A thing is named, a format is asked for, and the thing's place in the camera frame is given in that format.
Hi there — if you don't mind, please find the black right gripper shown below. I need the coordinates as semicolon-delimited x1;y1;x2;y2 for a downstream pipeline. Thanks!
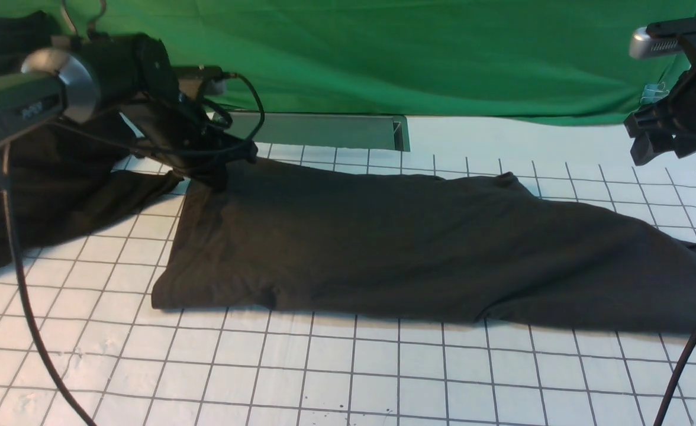
623;99;696;166

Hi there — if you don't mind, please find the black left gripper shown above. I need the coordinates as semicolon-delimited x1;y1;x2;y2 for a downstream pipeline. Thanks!
120;99;258;191

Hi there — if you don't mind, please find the dark gray long-sleeved shirt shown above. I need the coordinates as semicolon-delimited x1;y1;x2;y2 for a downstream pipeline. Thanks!
151;159;696;334

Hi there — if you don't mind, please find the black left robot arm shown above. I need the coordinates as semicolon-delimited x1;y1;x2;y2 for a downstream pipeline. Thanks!
0;33;260;191

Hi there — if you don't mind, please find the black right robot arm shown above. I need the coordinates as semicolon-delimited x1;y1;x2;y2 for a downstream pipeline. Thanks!
624;65;696;166

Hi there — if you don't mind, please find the metal binder clip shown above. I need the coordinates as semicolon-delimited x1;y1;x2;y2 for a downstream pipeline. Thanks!
640;82;670;106

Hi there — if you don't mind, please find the gray metal tray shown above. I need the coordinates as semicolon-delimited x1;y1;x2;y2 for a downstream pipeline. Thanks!
218;112;411;152

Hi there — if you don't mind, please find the pile of black clothes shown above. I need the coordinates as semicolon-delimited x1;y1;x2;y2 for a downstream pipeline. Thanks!
0;11;181;250

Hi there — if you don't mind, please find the green backdrop cloth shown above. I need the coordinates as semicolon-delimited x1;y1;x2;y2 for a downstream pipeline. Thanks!
0;0;696;126

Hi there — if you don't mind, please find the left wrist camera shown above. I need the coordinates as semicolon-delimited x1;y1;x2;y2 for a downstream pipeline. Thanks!
172;65;229;99

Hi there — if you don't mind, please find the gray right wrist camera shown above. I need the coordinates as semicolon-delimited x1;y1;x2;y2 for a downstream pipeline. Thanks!
629;17;696;63

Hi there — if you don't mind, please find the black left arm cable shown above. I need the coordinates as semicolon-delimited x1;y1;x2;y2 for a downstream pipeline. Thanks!
0;0;266;426

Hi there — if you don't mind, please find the black right camera cable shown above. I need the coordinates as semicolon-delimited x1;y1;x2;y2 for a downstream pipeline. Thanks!
653;283;696;426

